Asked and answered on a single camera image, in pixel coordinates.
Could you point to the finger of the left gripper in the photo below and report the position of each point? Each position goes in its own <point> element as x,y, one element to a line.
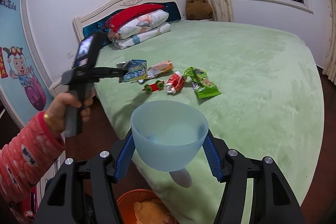
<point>107,73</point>

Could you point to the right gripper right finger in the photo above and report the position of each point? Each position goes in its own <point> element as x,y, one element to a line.
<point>273,200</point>

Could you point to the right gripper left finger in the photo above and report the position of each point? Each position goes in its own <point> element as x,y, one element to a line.
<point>64,199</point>

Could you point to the torn silver blue snack bag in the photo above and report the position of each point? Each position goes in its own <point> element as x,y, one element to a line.
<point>136,70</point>

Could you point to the red white snack wrapper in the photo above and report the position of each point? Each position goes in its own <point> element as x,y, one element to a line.
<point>175,83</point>

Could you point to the light blue plastic cup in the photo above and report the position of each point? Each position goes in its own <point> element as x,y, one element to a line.
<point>167,136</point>

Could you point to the green snack bag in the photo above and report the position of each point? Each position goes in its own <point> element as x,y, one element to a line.
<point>202,86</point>

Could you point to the red patterned sleeve forearm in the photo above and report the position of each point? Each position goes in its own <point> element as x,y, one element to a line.
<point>24,161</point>

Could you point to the orange trash bin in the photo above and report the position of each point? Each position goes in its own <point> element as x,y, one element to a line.
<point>127,200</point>

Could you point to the person's left hand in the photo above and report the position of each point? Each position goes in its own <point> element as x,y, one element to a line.
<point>55,115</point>

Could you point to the cream bedside nightstand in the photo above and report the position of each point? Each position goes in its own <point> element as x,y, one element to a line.
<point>57,87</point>

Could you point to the lower floral folded quilt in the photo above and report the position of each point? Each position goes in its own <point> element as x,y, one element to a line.
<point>136,39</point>

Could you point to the cream blue bed headboard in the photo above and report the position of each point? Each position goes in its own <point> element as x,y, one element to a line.
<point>115,13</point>

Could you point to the red folded blanket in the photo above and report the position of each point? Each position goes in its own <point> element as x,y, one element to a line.
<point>118,20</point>

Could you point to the cartoon wardrobe door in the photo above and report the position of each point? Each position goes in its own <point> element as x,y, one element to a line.
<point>23,91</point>

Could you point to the red green toy car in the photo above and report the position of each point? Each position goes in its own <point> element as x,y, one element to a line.
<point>158,85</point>

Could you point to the green bed blanket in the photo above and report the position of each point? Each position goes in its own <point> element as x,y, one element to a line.
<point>270,101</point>

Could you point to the brown plush bear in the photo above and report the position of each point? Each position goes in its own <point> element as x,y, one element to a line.
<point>198,10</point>

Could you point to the right floral curtain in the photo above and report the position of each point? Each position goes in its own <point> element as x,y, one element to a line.
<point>329,68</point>

